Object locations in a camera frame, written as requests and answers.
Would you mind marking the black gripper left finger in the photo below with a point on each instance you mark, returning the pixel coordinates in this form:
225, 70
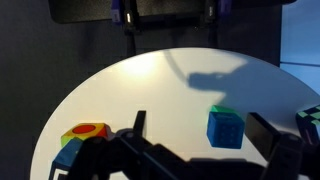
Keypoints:
140, 123

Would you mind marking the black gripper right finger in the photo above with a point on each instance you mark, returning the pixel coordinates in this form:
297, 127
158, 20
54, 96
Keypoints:
261, 133

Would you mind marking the small green block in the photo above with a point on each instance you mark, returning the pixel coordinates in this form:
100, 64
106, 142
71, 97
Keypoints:
221, 108

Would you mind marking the small blue block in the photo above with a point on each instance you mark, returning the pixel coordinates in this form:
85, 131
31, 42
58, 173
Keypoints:
226, 131

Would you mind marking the large yellow purple cube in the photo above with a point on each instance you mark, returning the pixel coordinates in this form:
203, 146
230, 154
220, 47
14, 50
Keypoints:
88, 129

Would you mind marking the black white patterned cube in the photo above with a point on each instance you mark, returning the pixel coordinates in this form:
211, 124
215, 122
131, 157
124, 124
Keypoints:
310, 123

